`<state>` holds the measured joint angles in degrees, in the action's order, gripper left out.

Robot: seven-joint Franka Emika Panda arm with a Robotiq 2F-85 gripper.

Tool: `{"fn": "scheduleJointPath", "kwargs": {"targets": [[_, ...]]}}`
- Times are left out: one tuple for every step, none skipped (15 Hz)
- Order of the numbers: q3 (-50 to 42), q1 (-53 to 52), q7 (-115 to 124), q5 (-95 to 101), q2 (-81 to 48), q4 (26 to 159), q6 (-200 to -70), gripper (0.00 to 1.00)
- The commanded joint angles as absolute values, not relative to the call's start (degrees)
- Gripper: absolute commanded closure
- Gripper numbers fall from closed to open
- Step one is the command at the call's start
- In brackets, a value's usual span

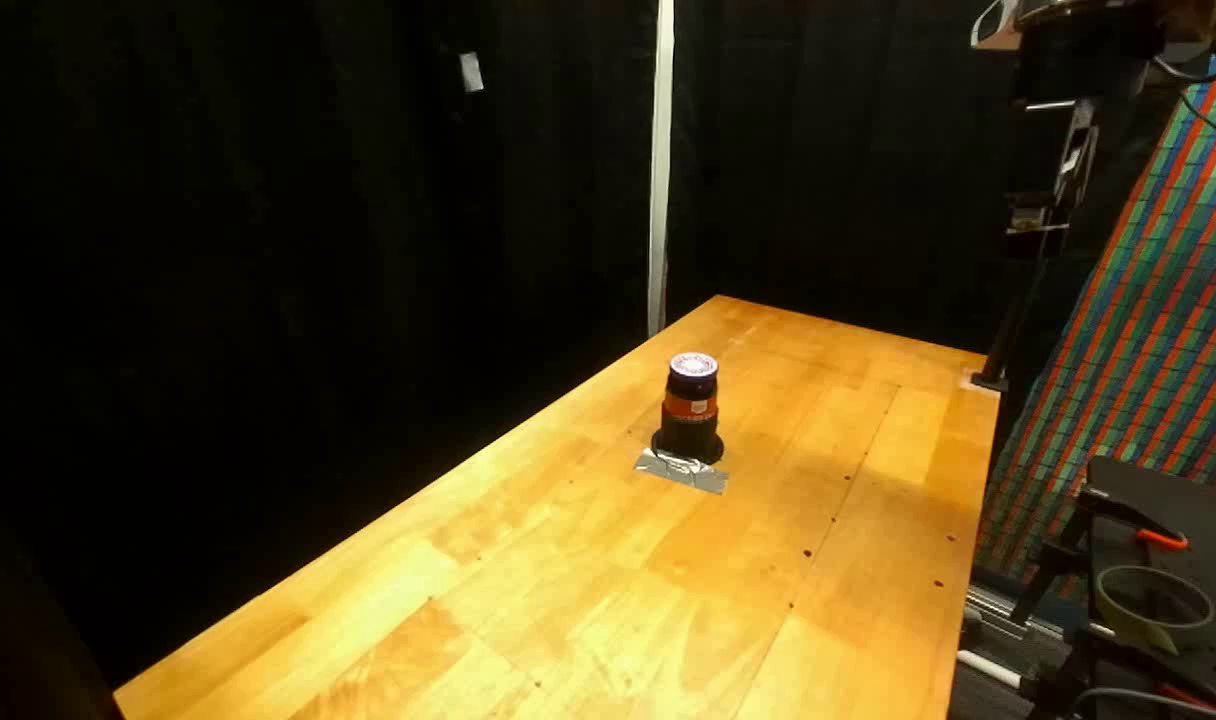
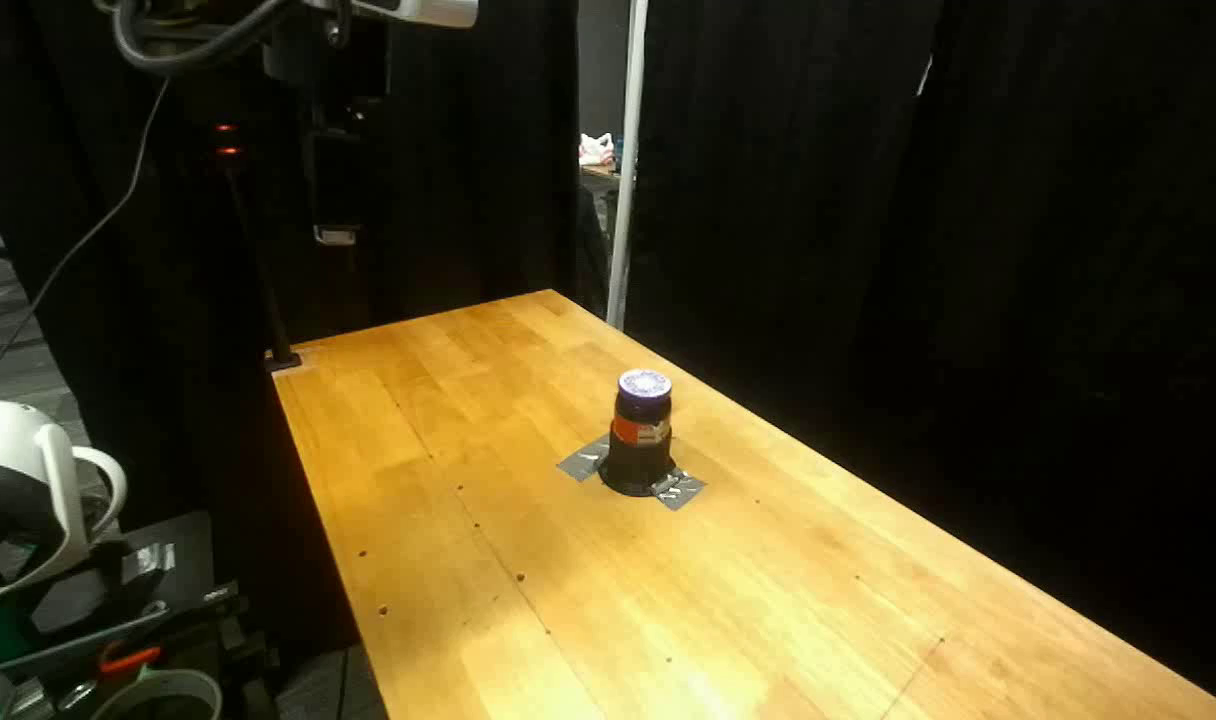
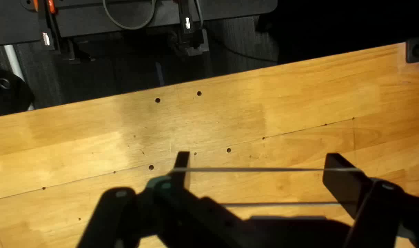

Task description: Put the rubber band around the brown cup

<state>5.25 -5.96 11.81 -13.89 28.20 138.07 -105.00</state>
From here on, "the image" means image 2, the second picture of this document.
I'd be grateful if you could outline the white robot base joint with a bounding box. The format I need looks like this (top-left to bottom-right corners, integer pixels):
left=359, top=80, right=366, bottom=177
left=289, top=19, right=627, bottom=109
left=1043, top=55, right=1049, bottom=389
left=0, top=399, right=128, bottom=602

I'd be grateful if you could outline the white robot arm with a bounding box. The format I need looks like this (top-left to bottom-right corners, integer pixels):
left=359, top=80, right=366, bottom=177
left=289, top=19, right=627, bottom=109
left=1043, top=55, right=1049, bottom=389
left=93, top=0, right=484, bottom=78

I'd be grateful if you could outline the brown upside-down cup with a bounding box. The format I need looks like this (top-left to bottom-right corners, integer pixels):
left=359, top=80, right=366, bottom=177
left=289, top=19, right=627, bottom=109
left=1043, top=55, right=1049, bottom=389
left=601, top=368, right=677, bottom=497

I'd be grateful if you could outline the white vertical pole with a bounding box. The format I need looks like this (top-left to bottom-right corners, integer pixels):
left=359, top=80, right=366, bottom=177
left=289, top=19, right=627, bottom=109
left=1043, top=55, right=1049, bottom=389
left=605, top=0, right=652, bottom=329

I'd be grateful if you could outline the grey tape roll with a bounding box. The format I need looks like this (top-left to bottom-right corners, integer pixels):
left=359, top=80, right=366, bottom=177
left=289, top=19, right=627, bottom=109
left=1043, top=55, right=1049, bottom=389
left=93, top=668, right=225, bottom=720

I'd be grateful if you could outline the grey hanging cable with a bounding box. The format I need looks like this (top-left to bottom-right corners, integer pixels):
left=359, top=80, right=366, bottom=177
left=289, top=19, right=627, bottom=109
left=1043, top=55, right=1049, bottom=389
left=0, top=71, right=176, bottom=395

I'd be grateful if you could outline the red handled clamp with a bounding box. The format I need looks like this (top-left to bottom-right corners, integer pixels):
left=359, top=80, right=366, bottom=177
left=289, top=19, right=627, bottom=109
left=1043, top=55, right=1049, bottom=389
left=95, top=645, right=164, bottom=682

